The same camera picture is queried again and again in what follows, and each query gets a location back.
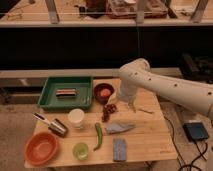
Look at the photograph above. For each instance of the black foot pedal box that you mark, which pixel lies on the black foot pedal box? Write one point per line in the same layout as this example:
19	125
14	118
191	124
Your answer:
195	131

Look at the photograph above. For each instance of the yellow banana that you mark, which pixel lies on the yellow banana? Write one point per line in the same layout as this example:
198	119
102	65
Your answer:
113	99

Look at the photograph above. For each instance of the dark red small bowl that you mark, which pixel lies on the dark red small bowl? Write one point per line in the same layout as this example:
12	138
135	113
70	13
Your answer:
97	90

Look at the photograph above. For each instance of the orange ball in bowl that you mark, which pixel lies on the orange ball in bowl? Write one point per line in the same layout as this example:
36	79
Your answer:
105	93

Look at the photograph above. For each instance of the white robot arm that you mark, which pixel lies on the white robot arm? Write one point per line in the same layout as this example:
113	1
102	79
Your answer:
195	96

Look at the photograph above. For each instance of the green translucent cup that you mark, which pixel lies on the green translucent cup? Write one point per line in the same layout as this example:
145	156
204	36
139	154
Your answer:
80	151

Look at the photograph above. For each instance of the bunch of red grapes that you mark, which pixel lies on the bunch of red grapes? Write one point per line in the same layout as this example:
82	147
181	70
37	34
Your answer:
107	111

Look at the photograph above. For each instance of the orange red bowl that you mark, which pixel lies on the orange red bowl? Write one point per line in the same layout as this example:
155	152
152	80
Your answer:
41	148

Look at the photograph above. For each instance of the striped block in tray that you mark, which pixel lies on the striped block in tray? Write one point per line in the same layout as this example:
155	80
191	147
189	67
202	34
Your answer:
61	93

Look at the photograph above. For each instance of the green chili pepper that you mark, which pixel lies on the green chili pepper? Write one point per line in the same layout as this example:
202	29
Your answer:
99	136

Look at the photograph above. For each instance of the white plastic cup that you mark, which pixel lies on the white plastic cup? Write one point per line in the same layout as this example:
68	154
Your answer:
76	118

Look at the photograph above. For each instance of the green plastic tray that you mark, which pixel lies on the green plastic tray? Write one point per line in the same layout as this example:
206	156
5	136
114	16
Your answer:
83	84

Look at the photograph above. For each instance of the blue sponge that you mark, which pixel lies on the blue sponge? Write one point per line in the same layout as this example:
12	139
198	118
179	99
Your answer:
119	150

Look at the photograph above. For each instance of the grey blue cloth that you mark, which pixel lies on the grey blue cloth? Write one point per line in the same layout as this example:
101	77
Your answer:
117	127

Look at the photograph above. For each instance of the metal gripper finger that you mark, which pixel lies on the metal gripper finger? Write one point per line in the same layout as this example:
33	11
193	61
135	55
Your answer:
132	107

